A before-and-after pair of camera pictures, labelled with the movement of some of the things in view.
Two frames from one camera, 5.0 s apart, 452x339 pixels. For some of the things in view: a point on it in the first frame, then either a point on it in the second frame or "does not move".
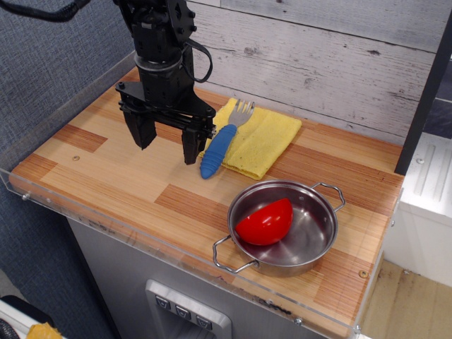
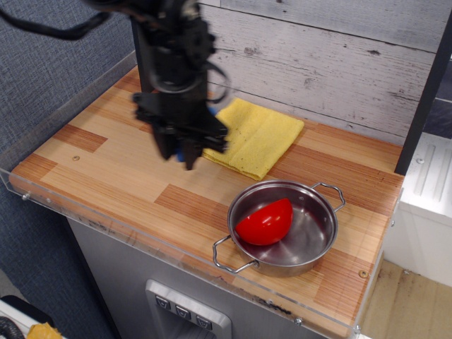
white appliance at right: x=419 y=240 does not move
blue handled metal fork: x=217 y=150 → x=181 y=153
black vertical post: x=436 y=75 does not move
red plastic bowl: x=267 y=225 does not move
